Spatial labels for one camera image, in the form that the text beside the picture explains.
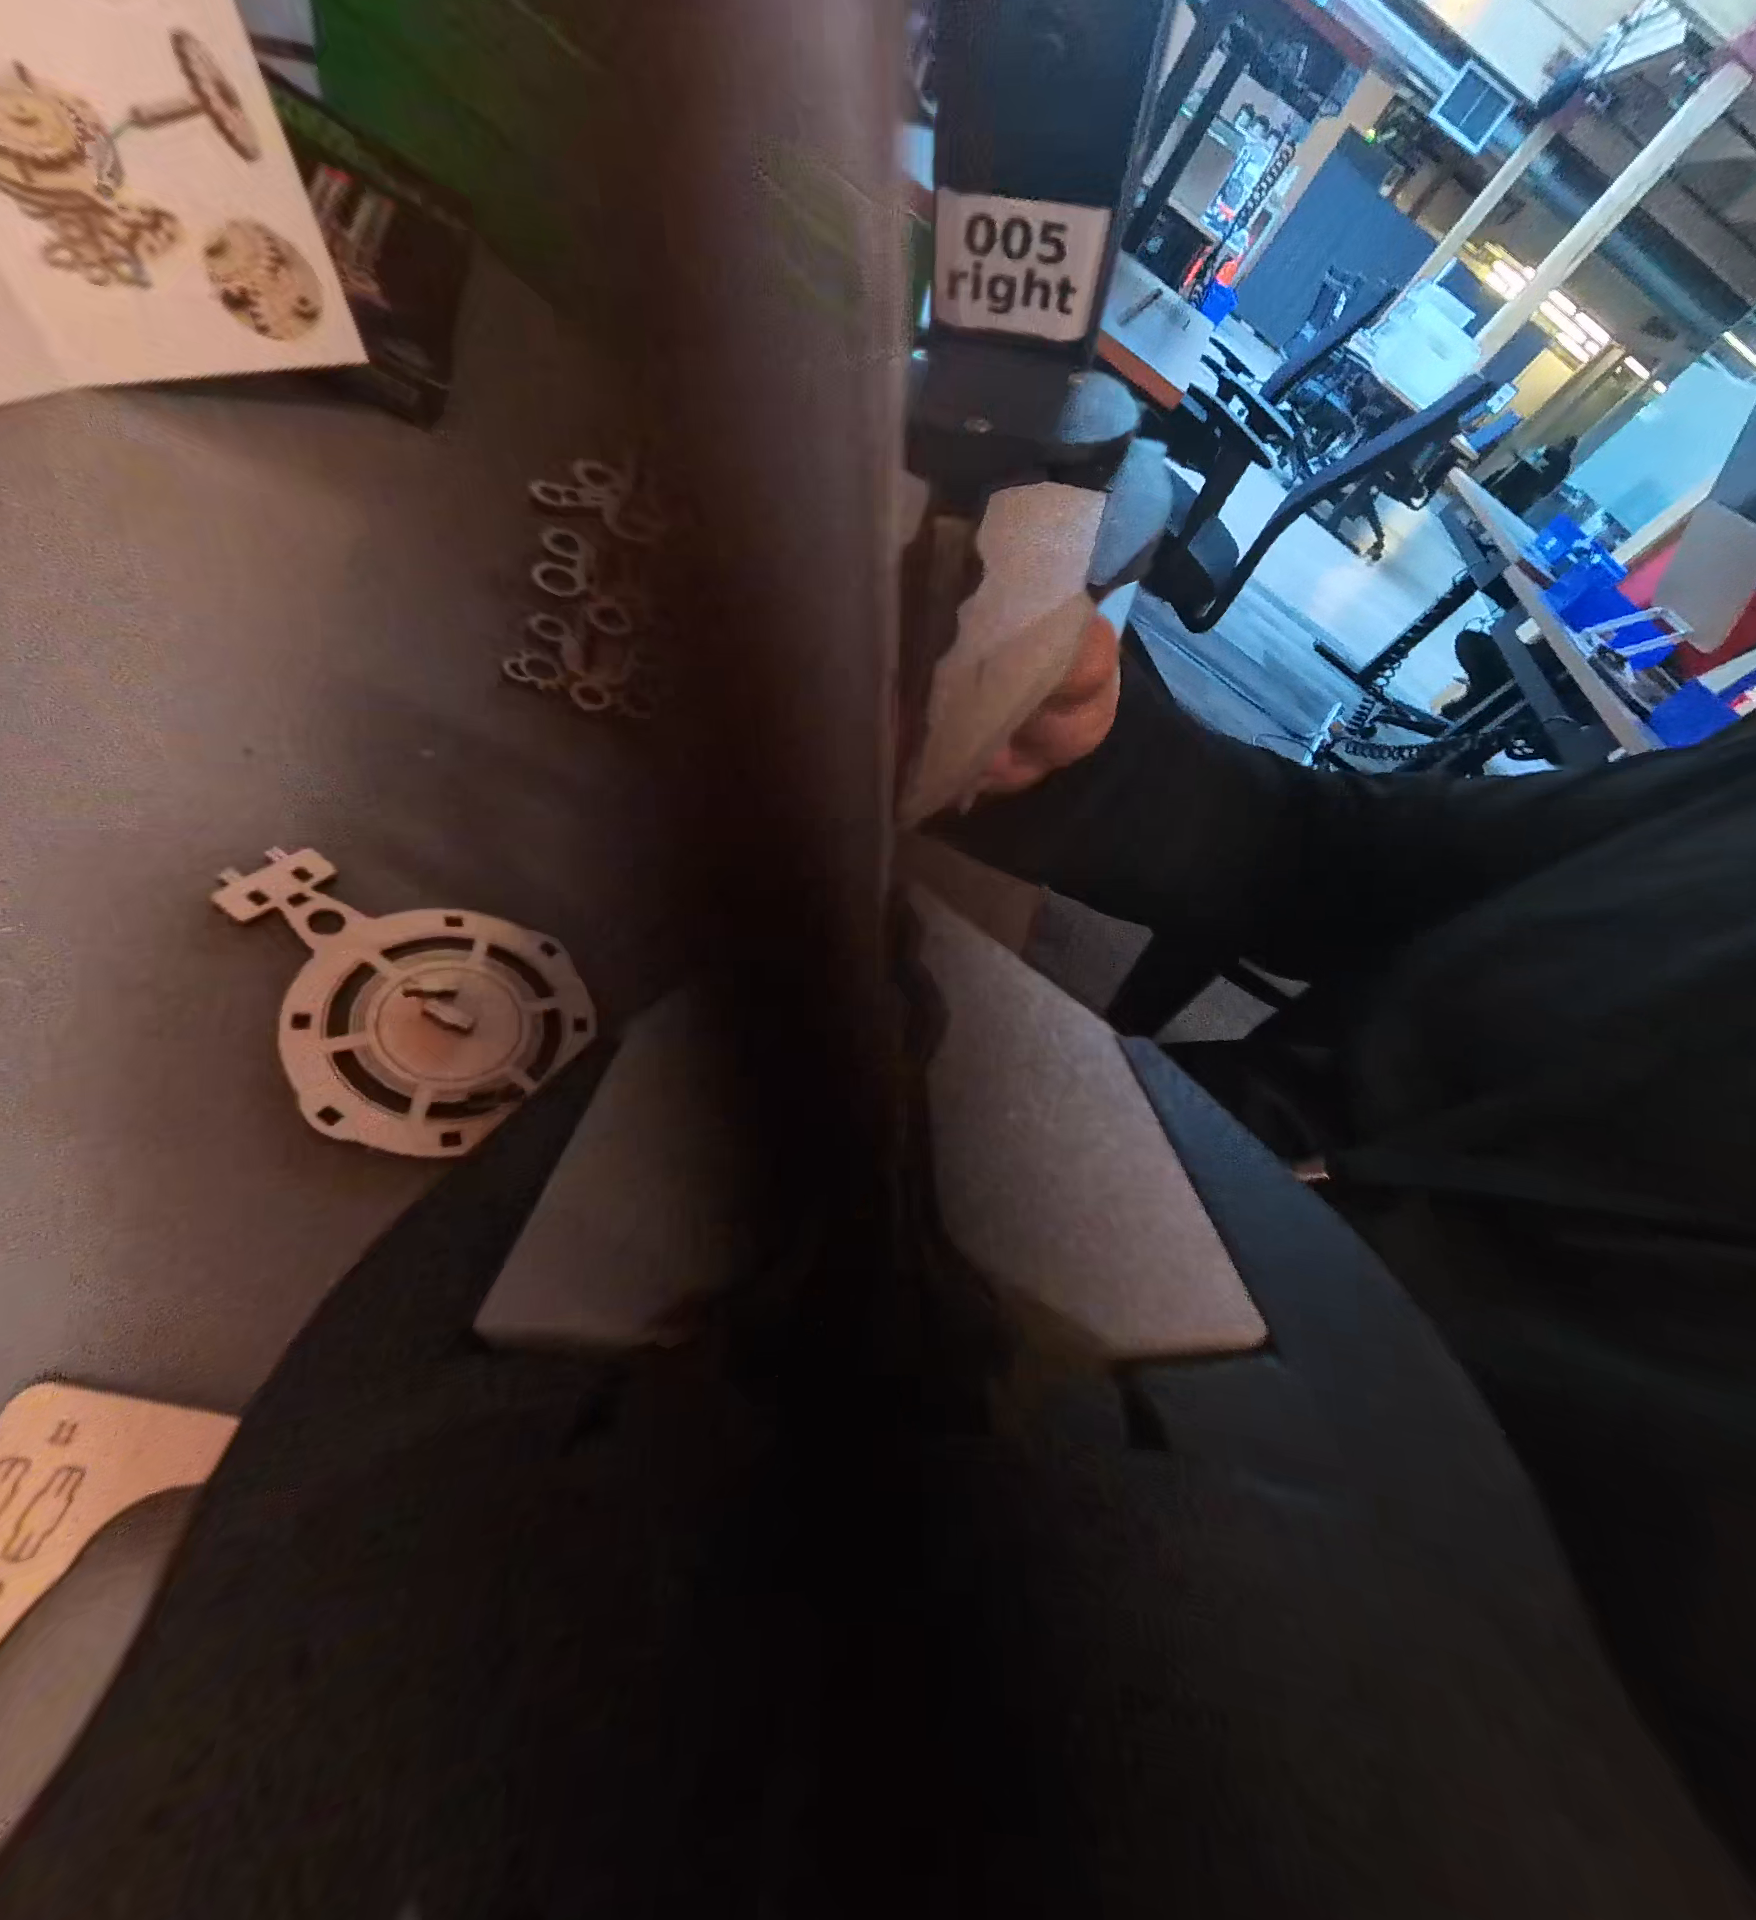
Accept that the assembly instruction leaflet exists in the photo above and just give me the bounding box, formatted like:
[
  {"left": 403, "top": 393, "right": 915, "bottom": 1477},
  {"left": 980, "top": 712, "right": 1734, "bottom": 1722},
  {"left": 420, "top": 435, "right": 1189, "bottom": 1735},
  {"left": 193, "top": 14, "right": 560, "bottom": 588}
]
[{"left": 0, "top": 0, "right": 373, "bottom": 425}]

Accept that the long white table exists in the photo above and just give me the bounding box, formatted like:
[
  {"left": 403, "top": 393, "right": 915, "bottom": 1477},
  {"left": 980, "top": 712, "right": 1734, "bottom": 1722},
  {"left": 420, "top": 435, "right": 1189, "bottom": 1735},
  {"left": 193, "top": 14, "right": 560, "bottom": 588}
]
[{"left": 1446, "top": 466, "right": 1667, "bottom": 759}]

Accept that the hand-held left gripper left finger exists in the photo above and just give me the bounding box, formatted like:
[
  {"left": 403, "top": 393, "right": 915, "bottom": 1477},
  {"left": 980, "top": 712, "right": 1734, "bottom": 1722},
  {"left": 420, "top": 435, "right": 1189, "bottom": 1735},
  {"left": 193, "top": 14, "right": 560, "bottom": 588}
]
[{"left": 470, "top": 986, "right": 759, "bottom": 1351}]

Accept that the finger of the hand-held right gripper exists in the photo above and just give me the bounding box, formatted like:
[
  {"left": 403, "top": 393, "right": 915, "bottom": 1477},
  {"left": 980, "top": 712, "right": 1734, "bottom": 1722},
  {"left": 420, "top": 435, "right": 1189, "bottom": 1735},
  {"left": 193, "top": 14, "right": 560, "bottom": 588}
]
[{"left": 907, "top": 442, "right": 1180, "bottom": 836}]

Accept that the round wooden gear assembly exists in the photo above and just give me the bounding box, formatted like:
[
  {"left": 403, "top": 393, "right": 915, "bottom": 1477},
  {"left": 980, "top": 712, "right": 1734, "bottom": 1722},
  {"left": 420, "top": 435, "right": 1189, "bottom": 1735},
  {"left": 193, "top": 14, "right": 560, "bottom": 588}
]
[{"left": 209, "top": 847, "right": 599, "bottom": 1159}]

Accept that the person's right hand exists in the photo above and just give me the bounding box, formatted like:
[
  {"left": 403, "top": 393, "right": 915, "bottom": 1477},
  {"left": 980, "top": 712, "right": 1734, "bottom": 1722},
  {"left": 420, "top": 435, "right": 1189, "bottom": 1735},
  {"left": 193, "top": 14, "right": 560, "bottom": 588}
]
[{"left": 972, "top": 611, "right": 1124, "bottom": 801}]

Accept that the large green plastic bin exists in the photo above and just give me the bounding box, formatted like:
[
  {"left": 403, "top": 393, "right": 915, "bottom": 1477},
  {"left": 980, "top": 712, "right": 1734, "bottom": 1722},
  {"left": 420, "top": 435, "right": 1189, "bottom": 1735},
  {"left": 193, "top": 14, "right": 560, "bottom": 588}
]
[{"left": 311, "top": 0, "right": 879, "bottom": 324}]

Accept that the black office chair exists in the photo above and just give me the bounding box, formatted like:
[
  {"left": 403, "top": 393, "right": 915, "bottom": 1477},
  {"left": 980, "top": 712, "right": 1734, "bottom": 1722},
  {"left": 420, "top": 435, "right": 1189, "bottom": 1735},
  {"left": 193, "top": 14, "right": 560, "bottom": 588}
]
[{"left": 1132, "top": 270, "right": 1497, "bottom": 636}]

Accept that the black product box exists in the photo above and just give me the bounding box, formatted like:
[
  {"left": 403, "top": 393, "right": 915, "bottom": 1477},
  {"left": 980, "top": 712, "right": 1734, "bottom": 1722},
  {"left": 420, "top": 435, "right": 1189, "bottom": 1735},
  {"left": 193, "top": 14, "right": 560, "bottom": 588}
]
[{"left": 269, "top": 75, "right": 477, "bottom": 432}]

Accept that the blue storage crate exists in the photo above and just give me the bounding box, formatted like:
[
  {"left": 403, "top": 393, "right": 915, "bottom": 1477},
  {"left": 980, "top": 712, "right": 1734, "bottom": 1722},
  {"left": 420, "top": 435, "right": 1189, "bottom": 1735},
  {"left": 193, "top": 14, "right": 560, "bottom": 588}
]
[{"left": 1534, "top": 514, "right": 1633, "bottom": 623}]

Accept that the pile of small wooden rings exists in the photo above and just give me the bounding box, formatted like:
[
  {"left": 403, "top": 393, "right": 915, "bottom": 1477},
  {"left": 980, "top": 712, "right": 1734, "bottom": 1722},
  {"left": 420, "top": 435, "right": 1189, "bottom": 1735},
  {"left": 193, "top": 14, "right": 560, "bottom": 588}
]
[{"left": 499, "top": 454, "right": 674, "bottom": 724}]

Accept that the person's black clothed body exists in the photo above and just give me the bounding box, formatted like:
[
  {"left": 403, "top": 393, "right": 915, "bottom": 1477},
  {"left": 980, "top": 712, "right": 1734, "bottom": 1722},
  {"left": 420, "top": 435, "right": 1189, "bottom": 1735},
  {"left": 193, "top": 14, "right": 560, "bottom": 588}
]
[{"left": 1119, "top": 721, "right": 1756, "bottom": 1920}]

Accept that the laser-cut wooden parts sheet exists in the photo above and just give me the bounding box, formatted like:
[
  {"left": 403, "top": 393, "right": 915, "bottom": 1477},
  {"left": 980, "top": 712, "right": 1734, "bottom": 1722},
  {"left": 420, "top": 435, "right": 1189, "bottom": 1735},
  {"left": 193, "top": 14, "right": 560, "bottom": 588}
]
[{"left": 623, "top": 0, "right": 956, "bottom": 1502}]

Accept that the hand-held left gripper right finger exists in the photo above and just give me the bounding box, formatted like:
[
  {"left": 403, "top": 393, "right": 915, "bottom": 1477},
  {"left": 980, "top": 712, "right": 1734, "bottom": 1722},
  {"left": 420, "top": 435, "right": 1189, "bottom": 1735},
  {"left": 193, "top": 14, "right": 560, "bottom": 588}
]
[{"left": 893, "top": 885, "right": 1271, "bottom": 1361}]

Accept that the coiled black cable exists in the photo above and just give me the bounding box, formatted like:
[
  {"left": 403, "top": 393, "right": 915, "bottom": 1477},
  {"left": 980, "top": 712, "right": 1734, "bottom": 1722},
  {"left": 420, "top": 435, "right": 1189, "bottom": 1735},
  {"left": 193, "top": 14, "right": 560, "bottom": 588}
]
[{"left": 1317, "top": 659, "right": 1483, "bottom": 770}]

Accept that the small wooden sheet offcut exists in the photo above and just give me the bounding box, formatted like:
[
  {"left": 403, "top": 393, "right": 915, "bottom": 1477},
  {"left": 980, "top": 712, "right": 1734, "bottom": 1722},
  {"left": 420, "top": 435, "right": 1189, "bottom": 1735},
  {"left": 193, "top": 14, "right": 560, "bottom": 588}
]
[{"left": 0, "top": 1380, "right": 242, "bottom": 1788}]

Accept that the person's right forearm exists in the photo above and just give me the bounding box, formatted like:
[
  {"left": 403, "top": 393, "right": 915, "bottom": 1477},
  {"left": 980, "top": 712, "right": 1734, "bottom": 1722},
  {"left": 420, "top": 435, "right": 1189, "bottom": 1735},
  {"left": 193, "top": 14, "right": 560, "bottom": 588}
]
[{"left": 953, "top": 646, "right": 1756, "bottom": 1203}]

